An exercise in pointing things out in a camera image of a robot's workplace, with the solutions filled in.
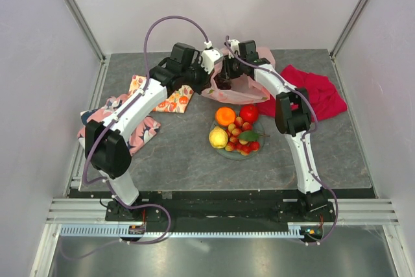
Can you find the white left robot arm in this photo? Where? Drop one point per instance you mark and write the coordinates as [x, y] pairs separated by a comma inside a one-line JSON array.
[[106, 142]]

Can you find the blue-grey cable duct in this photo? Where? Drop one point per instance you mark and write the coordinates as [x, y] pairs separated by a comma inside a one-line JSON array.
[[130, 231]]

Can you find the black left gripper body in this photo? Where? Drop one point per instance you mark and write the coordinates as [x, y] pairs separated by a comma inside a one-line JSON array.
[[196, 77]]

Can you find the yellow fake pear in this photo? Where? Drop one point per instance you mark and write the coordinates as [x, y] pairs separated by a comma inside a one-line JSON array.
[[218, 138]]

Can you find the red fake apple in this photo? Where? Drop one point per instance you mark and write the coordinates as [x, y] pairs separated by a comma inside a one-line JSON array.
[[249, 113]]

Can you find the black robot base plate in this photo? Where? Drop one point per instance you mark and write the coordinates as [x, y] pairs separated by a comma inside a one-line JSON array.
[[273, 205]]

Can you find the red yellow fake fruit bunch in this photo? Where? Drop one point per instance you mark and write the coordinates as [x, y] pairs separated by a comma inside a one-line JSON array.
[[244, 138]]

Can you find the red cloth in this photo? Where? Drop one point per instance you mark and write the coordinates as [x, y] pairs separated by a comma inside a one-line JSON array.
[[323, 95]]

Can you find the grey-green round plate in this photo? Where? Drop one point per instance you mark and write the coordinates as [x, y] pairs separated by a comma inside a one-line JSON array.
[[222, 151]]

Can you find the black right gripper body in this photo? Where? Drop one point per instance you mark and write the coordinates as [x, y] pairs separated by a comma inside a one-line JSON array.
[[233, 67]]

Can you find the pink plastic bag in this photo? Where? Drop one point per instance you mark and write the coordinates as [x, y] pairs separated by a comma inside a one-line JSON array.
[[244, 90]]

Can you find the purple fake grape bunch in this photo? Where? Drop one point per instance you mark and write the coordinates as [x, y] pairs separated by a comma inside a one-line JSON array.
[[222, 83]]

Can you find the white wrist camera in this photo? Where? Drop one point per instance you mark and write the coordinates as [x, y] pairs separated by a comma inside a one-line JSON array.
[[232, 46], [210, 57]]

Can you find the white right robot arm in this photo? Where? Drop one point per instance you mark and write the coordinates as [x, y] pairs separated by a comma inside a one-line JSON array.
[[294, 118]]

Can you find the orange floral cloth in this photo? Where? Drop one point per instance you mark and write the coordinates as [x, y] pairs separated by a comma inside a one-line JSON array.
[[175, 103]]

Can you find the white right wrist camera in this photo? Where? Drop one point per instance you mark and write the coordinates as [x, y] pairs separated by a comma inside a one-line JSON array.
[[232, 46]]

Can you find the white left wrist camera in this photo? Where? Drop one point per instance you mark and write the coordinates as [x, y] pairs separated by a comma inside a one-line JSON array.
[[210, 57]]

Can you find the pink navy floral cloth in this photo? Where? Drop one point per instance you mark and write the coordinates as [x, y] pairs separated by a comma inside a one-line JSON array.
[[143, 133]]

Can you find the orange fake mandarin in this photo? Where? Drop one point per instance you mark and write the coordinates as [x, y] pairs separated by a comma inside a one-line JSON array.
[[224, 116]]

